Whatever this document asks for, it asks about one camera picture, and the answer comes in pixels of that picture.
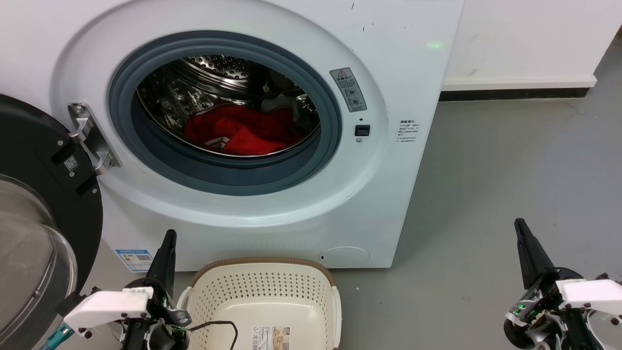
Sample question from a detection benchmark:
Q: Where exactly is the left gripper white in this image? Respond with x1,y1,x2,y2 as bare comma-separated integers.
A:
63,229,191,350

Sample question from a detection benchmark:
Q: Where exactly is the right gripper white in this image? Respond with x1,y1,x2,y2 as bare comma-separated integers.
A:
503,218,622,350

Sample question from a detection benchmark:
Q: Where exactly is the red garment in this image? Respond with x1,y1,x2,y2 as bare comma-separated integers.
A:
183,105,304,156

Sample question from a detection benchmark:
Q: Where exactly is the cream plastic laundry basket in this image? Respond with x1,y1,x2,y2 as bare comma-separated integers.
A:
176,257,342,350

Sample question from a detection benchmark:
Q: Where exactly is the printed product label sticker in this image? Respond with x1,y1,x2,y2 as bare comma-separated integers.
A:
251,326,292,350

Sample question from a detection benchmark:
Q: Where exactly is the black round washer door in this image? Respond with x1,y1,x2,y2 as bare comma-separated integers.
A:
0,94,104,350

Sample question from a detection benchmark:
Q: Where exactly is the stainless steel washing machine drum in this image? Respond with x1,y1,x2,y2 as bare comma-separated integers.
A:
136,54,321,158

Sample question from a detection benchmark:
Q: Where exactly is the blue energy label sticker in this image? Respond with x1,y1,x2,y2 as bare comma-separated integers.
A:
115,249,155,272

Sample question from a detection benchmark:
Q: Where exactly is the grey rubber door gasket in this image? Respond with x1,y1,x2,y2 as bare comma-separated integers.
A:
108,30,343,196

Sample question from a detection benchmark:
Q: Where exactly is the silver metal door hinge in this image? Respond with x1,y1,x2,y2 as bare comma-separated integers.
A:
68,102,122,175

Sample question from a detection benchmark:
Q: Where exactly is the white front-load washing machine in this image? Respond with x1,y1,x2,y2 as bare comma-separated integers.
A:
0,0,466,273

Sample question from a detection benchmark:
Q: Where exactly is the white text sticker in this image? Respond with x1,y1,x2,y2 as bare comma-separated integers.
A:
397,119,421,145

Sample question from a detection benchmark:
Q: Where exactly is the round white filter cover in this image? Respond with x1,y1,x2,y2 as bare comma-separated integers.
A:
319,246,370,268

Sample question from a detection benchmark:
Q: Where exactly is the grey warning sticker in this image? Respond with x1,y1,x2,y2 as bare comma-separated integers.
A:
329,67,368,113

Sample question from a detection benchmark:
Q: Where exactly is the thin black cable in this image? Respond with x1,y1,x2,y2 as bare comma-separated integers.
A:
187,320,239,350

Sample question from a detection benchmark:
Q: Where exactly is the teal left cable connector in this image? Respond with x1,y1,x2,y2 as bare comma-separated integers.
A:
40,323,74,350

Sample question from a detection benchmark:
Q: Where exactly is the white wall ledge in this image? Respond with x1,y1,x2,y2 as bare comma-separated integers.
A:
442,74,598,92

